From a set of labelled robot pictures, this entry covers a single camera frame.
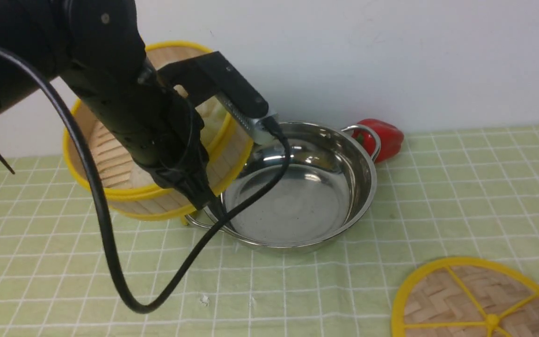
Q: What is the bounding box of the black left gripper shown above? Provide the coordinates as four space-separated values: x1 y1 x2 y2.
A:
61 59 218 210

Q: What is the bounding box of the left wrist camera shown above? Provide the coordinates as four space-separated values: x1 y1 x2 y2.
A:
160 51 283 145

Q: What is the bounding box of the yellow woven bamboo steamer lid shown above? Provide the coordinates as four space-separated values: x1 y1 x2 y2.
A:
391 257 539 337

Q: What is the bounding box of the black left camera cable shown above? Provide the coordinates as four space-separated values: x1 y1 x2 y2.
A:
0 38 292 314

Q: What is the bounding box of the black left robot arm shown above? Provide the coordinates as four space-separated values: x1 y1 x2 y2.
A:
0 0 215 209

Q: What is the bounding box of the red bell pepper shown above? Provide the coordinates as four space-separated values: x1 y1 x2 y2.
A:
352 118 404 163

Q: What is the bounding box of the stainless steel pot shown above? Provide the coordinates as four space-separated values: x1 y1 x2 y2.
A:
186 122 381 252

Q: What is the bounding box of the green checked tablecloth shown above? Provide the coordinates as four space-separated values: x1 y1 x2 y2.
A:
0 125 539 337

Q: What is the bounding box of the yellow rimmed bamboo steamer basket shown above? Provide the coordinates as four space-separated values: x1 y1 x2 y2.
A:
62 41 255 221

